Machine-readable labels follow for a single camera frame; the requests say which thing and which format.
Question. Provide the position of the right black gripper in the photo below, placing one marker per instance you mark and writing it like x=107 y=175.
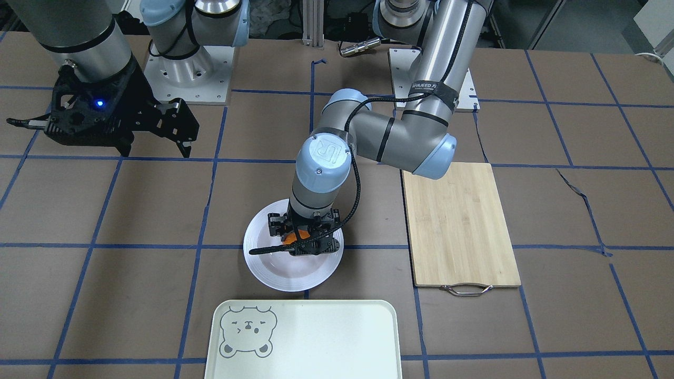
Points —
x=138 y=89

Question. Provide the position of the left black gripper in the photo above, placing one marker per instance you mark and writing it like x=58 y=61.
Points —
x=275 y=225

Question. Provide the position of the orange fruit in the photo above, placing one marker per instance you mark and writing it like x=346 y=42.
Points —
x=292 y=237

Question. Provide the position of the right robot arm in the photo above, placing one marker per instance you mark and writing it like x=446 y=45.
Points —
x=86 y=35

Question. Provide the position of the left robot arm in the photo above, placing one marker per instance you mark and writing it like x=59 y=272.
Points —
x=409 y=132

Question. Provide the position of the cream bear tray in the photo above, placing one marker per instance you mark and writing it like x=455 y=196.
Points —
x=304 y=339

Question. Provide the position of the white round plate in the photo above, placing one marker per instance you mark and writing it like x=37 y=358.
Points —
x=280 y=270

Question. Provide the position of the brown paper table mat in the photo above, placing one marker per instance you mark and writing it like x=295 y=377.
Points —
x=112 y=266

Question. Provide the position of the wooden cutting board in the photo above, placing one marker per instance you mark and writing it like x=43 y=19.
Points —
x=457 y=230

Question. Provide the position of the silver metal cylinder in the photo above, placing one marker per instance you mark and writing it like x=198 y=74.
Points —
x=358 y=48

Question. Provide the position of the aluminium frame post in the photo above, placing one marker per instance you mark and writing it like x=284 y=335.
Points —
x=312 y=24

